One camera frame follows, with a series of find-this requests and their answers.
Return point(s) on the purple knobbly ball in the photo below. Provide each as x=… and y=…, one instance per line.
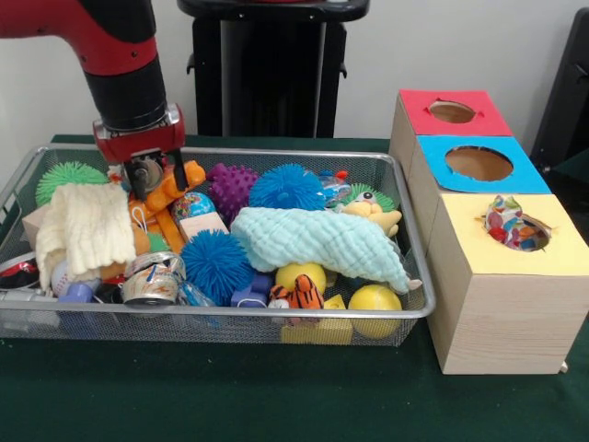
x=234, y=189

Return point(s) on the silver drink can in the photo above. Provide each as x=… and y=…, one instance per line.
x=152, y=172

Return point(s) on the wooden box with three holes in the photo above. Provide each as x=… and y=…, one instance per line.
x=506, y=322

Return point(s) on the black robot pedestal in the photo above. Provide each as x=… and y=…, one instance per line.
x=276, y=83

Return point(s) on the shallow clear mesh bin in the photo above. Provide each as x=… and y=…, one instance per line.
x=138, y=322

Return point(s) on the globe print ball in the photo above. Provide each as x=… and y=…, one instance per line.
x=195, y=207

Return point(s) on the dark green table cloth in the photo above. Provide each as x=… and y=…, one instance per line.
x=575, y=179
x=230, y=391

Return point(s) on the orange plastic building block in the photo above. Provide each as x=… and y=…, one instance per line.
x=161, y=198

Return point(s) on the green spiky rubber ball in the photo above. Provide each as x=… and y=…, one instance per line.
x=69, y=175

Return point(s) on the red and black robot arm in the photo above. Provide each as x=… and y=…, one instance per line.
x=115, y=55

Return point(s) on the cream waffle cloth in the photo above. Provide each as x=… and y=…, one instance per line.
x=87, y=225

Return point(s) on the blue spiky rubber ball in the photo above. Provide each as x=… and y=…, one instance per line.
x=216, y=267
x=285, y=186

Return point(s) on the light blue waffle cloth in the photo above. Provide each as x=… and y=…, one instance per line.
x=313, y=239

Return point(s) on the green spiky monster toy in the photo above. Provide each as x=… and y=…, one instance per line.
x=384, y=199

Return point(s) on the black upright panel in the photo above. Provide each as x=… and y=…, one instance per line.
x=568, y=92

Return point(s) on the yellow smooth ball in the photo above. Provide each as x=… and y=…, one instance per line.
x=375, y=304

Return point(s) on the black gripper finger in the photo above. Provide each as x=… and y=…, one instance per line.
x=137, y=184
x=178, y=170

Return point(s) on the orange tiger plush toy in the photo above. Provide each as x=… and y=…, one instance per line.
x=306, y=294

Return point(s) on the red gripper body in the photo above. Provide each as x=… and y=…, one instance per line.
x=138, y=140

